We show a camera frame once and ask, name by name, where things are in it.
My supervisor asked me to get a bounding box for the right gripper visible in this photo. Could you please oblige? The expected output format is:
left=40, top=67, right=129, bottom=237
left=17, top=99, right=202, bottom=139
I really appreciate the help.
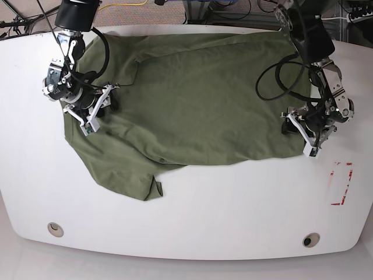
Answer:
left=62, top=84, right=120, bottom=126

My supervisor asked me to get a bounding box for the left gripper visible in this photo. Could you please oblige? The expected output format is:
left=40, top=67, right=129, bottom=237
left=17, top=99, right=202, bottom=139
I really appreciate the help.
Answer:
left=281, top=105, right=337, bottom=148

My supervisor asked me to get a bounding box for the olive green T-shirt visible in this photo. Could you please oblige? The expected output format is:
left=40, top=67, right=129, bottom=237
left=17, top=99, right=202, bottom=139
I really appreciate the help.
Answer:
left=64, top=31, right=304, bottom=201

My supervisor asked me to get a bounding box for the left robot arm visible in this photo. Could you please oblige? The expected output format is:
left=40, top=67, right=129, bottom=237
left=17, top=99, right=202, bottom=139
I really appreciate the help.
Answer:
left=267, top=1, right=354, bottom=158

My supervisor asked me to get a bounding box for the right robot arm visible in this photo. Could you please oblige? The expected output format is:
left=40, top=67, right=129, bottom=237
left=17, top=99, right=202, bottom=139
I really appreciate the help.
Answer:
left=42, top=1, right=120, bottom=135

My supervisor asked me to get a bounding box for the red tape rectangle marking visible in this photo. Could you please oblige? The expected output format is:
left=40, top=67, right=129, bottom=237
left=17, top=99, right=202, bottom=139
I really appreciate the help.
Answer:
left=328, top=162, right=353, bottom=206

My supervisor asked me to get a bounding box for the black tripod stand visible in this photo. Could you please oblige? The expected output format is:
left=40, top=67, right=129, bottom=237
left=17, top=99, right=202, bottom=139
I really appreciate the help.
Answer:
left=1, top=1, right=59, bottom=40

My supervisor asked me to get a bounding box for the white power strip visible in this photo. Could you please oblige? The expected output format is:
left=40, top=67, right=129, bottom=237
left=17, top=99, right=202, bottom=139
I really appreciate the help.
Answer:
left=347, top=5, right=372, bottom=23

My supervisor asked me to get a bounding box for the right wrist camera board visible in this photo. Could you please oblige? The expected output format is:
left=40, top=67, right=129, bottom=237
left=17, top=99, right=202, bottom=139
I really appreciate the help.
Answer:
left=80, top=120, right=100, bottom=136

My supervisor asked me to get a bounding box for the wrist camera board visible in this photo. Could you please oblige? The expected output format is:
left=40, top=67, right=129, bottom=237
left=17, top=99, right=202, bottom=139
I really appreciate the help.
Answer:
left=80, top=120, right=100, bottom=136
left=303, top=142, right=321, bottom=159

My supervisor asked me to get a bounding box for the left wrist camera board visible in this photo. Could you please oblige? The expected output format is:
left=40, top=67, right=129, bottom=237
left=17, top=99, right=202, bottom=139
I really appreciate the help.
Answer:
left=303, top=142, right=321, bottom=159

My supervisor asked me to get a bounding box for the yellow cable on floor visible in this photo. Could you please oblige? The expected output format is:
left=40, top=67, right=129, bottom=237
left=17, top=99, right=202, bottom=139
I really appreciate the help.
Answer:
left=98, top=0, right=148, bottom=11

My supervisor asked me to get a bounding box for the right table cable grommet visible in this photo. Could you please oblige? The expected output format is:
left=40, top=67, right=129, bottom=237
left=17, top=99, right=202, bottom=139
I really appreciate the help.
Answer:
left=302, top=233, right=320, bottom=248

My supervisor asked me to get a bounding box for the table cable grommet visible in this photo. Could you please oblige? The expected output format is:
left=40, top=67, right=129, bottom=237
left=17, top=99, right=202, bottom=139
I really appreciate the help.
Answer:
left=47, top=222, right=64, bottom=238
left=302, top=233, right=320, bottom=248

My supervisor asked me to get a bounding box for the left table cable grommet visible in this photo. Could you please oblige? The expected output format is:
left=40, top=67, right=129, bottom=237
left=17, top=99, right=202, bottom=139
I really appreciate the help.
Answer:
left=47, top=222, right=64, bottom=238

